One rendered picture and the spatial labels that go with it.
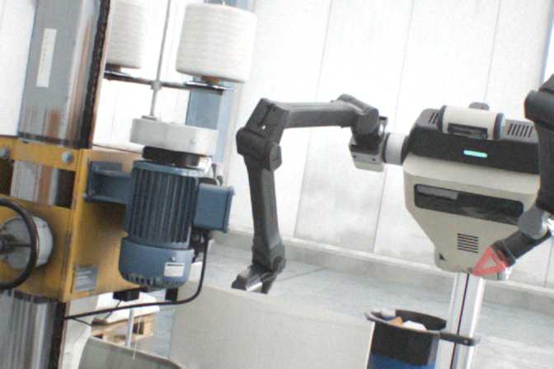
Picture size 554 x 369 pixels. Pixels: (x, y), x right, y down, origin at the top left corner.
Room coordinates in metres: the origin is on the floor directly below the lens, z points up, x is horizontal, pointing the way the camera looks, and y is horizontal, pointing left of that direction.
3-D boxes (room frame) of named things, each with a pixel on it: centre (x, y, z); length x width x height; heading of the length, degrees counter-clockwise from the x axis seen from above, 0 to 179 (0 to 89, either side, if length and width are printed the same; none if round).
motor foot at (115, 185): (1.79, 0.31, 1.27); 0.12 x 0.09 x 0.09; 159
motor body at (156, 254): (1.79, 0.21, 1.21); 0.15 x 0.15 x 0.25
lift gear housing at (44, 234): (1.72, 0.48, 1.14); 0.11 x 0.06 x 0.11; 69
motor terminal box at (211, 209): (1.80, 0.11, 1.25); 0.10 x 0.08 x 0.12; 4
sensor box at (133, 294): (2.00, 0.29, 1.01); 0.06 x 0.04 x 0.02; 159
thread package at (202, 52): (1.93, 0.17, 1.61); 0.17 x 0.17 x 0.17
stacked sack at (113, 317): (5.49, 0.91, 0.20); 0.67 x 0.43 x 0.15; 159
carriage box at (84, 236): (1.91, 0.43, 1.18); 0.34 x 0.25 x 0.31; 159
